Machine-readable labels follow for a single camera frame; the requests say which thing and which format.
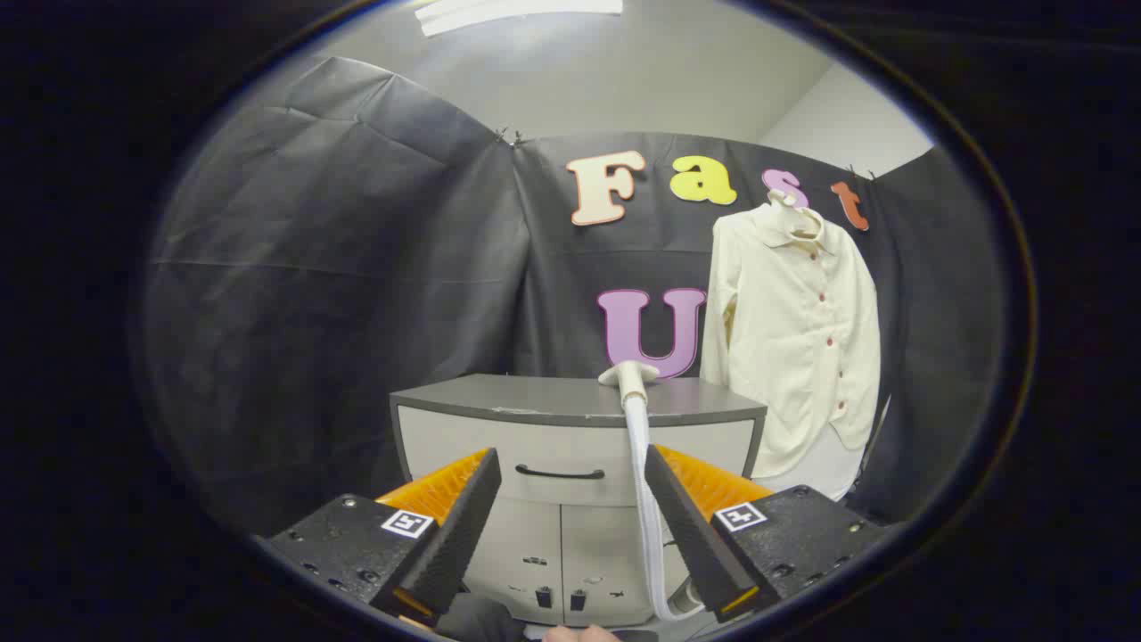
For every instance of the white clothes hanger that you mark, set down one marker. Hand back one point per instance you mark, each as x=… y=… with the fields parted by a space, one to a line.
x=784 y=201

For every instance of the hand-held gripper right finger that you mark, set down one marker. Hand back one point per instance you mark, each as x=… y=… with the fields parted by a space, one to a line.
x=691 y=526

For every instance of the cream garment steamer head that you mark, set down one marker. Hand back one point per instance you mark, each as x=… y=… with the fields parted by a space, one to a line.
x=629 y=376

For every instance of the black backdrop cloth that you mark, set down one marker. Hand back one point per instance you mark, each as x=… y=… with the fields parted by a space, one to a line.
x=357 y=294

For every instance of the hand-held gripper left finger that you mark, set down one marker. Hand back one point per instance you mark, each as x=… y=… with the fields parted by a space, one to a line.
x=459 y=526

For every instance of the cream button shirt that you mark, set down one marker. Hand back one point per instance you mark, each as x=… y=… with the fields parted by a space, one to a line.
x=793 y=348

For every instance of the grey cabinet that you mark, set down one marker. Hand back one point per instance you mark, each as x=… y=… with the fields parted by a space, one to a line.
x=535 y=437

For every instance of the black stand pole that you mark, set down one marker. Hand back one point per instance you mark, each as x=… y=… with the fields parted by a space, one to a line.
x=878 y=428

